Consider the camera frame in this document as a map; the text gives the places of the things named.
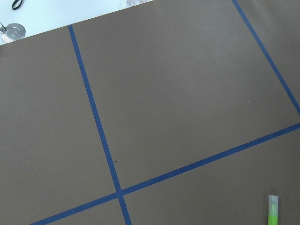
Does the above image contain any green highlighter pen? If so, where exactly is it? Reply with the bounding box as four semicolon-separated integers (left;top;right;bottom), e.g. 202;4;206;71
268;195;278;225

